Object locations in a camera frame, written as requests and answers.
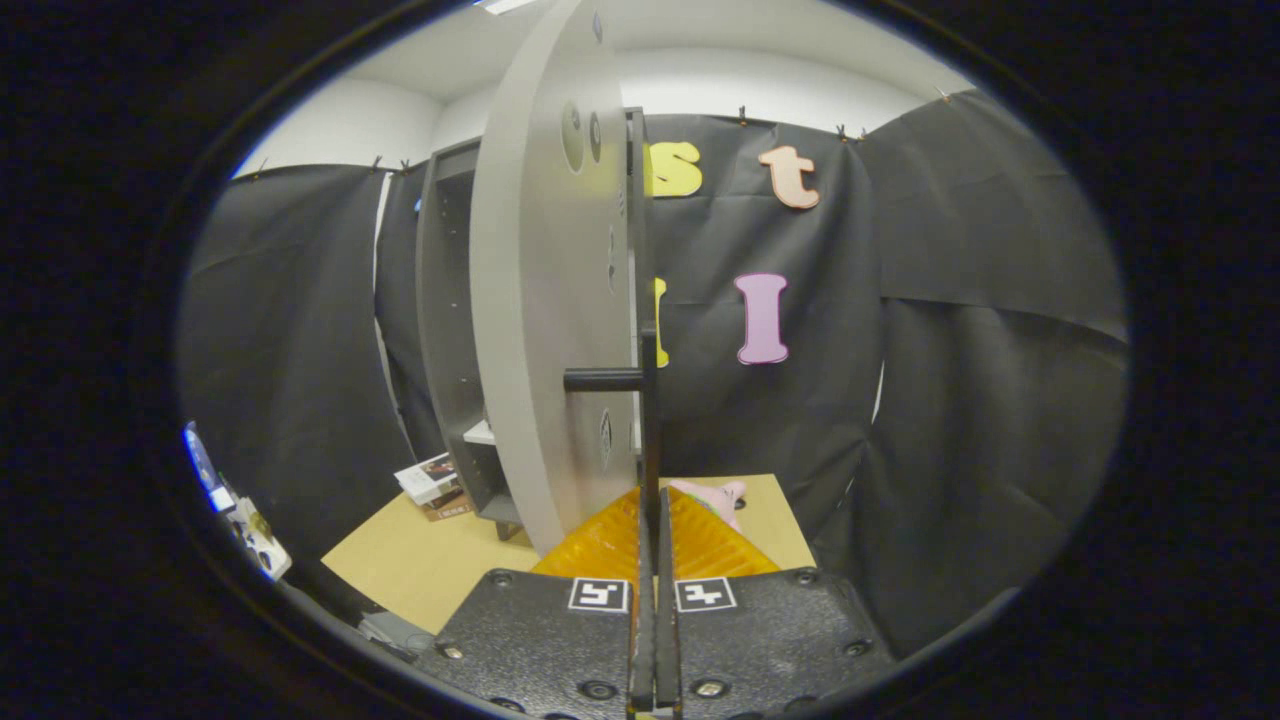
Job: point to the grey object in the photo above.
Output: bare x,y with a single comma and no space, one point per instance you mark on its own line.
395,632

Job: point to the black backdrop cloth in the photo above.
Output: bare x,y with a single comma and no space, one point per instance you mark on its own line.
900,300

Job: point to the blue lit screen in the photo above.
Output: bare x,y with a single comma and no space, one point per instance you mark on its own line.
203,465

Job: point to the white booklet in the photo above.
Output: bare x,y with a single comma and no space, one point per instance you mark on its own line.
430,480

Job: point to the pink and green plush toy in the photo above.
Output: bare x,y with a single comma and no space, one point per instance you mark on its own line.
715,497

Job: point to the white patterned object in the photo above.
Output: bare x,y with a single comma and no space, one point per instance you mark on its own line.
260,535

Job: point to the long ceiling light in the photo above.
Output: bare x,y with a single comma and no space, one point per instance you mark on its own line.
505,4

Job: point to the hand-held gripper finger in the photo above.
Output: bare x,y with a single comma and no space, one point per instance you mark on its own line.
645,640
668,640

